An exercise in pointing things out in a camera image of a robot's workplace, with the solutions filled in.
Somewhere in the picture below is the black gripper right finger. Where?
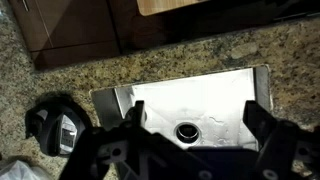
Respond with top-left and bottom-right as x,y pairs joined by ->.
242,99 -> 320,180

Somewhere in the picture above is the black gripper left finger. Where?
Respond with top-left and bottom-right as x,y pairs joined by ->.
59,99 -> 151,180

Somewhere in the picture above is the white plastic bag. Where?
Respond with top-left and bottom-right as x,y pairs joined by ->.
0,159 -> 51,180

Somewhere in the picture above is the stainless steel sink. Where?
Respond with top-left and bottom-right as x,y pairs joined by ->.
90,64 -> 272,152

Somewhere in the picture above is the dark brown lower cabinet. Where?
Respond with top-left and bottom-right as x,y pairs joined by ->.
8,0 -> 320,69

